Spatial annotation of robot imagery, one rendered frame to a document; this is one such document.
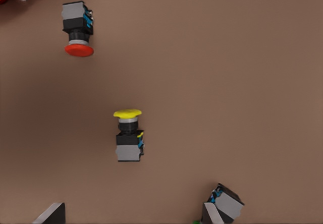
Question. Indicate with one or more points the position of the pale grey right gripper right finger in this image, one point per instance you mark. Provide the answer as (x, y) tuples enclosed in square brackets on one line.
[(210, 215)]

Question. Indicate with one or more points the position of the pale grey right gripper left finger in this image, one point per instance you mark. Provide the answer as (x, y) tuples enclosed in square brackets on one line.
[(54, 215)]

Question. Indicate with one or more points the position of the green mushroom push-button switch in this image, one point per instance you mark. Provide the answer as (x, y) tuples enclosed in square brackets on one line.
[(228, 203)]

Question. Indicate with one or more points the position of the red mushroom push-button switch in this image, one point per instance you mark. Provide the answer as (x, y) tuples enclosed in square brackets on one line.
[(77, 23)]

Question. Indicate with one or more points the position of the yellow mushroom push-button switch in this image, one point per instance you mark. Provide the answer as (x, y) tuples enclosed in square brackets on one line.
[(129, 143)]

